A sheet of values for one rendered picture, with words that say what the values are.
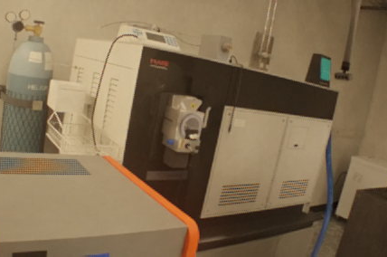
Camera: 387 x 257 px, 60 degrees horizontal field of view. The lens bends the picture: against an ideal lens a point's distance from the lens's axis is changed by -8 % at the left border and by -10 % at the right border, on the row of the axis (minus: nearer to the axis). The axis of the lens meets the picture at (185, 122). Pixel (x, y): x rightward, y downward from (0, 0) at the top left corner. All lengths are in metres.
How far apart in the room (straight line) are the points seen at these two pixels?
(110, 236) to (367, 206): 0.78
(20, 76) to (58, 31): 0.50
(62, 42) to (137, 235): 1.78
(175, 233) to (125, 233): 0.10
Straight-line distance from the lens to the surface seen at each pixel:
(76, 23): 2.27
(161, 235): 0.62
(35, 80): 1.85
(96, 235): 0.56
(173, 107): 1.23
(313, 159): 1.96
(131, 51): 1.22
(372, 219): 1.12
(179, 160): 1.25
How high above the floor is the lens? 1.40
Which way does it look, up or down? 9 degrees down
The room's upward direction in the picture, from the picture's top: 11 degrees clockwise
